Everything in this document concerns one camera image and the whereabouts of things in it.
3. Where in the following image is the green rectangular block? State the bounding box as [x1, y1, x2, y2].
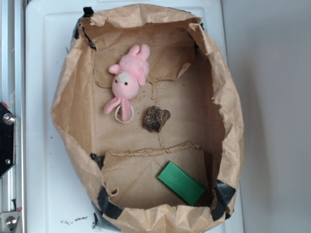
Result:
[157, 161, 206, 206]

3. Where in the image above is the brown rough rock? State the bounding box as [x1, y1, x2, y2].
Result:
[143, 106, 171, 133]

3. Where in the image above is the white plastic tray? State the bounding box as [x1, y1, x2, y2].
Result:
[24, 0, 244, 233]

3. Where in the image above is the brown paper bag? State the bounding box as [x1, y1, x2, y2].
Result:
[51, 4, 244, 233]

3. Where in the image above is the aluminium frame rail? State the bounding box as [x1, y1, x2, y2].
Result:
[0, 0, 28, 233]

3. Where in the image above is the black metal bracket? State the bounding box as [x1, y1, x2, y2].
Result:
[0, 102, 16, 178]

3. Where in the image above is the pink plush bunny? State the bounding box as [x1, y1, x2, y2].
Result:
[104, 44, 150, 123]

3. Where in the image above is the silver corner bracket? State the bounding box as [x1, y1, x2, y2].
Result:
[0, 211, 20, 233]

